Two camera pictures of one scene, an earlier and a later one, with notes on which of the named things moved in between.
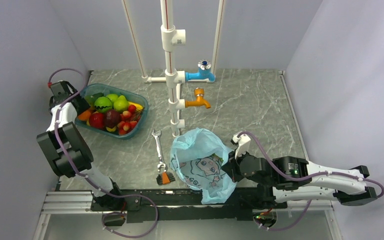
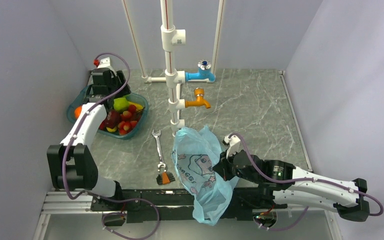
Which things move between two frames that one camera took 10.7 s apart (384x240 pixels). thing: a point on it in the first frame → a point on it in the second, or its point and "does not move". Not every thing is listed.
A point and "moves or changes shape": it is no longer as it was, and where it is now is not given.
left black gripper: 83,105 → 119,78
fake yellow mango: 111,130 does not move
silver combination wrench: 157,133 does not move
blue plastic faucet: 204,72 does not move
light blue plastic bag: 198,156 moves or changes shape
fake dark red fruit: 112,118 does not move
